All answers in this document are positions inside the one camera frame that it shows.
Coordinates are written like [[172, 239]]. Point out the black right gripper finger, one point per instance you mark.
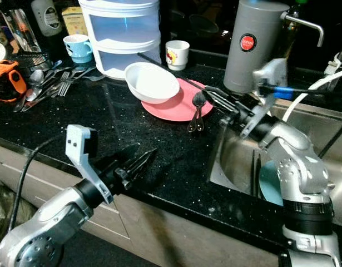
[[225, 107], [223, 93]]

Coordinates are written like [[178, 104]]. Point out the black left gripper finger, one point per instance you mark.
[[140, 157], [133, 178]]

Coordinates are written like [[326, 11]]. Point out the black spoon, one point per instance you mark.
[[201, 127], [198, 99]]

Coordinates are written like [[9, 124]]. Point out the pink plate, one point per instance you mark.
[[170, 108]]

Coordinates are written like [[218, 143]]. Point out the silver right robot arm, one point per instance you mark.
[[298, 167]]

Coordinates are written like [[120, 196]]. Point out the grey thermos jug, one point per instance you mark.
[[246, 67]]

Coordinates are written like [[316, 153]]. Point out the stainless steel sink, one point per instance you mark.
[[234, 161]]

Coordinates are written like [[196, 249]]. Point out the white printed mug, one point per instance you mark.
[[177, 55]]

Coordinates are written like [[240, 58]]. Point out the light blue plate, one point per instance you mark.
[[269, 183]]

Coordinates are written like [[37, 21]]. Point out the olive oil bottle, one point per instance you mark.
[[293, 44]]

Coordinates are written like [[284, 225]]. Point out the chrome faucet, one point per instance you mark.
[[335, 64]]

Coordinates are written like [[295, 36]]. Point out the steel fork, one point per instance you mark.
[[66, 82]]

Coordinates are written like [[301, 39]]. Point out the orange and black device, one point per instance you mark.
[[9, 80]]

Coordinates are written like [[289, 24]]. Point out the white stacked food container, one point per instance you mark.
[[119, 39]]

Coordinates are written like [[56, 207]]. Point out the olive camouflage fabric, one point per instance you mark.
[[4, 206]]

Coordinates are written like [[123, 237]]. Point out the blue mug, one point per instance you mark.
[[76, 49]]

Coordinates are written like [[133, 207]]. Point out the steel spoon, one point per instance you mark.
[[37, 78]]

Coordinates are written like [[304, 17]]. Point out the tall glass jar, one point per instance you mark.
[[23, 30]]

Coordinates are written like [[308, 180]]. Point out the yellow box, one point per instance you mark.
[[74, 21]]

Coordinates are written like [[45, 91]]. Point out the dark bottle with white label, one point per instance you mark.
[[45, 16]]

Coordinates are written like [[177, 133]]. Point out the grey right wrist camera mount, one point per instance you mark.
[[271, 75]]

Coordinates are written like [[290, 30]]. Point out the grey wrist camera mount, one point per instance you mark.
[[79, 150], [271, 75]]

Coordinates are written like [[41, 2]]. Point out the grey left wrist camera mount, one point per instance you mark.
[[79, 150]]

